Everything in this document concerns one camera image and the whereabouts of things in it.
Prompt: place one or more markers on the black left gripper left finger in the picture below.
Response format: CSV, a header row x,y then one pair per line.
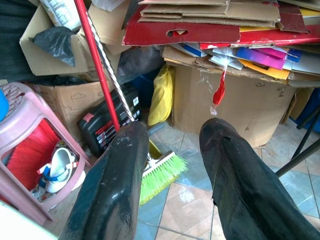
x,y
110,190

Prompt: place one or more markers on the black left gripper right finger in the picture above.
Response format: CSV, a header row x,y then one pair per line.
x,y
242,190

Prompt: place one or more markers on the white blue sneaker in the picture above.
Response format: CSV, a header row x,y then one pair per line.
x,y
58,172

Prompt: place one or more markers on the black plastic tool case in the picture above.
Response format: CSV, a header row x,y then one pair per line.
x,y
105,127

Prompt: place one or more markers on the black metal chair leg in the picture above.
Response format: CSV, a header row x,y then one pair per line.
x,y
298,155

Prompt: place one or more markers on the large brown cardboard box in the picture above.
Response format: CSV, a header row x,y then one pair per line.
x,y
240,105

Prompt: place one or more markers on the small brown cardboard box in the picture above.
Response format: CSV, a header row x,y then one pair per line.
x,y
72,100

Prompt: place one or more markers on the red ribbon with clear tape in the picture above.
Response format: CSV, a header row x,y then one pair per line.
x,y
220,90

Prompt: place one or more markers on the yellow plastic bag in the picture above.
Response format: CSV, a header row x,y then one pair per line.
x,y
162,97

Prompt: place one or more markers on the blue plastic bin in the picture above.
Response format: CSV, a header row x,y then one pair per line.
x,y
145,85

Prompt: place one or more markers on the pink plastic stool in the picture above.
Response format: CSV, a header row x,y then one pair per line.
x,y
27,112

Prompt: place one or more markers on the yellow flattened carton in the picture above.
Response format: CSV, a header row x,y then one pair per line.
x,y
265,68

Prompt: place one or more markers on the dark grey plastic bag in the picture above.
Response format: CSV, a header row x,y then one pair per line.
x,y
138,62

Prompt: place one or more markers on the purple flattened carton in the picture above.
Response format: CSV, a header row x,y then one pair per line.
x,y
260,56

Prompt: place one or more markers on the blue round object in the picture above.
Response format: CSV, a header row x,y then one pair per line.
x,y
3,106

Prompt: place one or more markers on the open brown cardboard box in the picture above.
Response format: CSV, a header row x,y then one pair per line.
x,y
50,57

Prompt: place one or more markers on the black plastic bag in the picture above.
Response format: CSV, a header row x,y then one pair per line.
x,y
57,42

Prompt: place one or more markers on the red flattened cardboard sheet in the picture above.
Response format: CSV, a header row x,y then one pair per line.
x,y
200,35

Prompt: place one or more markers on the brown flattened corrugated cardboard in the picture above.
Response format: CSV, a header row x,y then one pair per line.
x,y
212,12

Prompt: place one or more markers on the white printed plastic bag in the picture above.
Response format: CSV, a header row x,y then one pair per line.
x,y
61,12

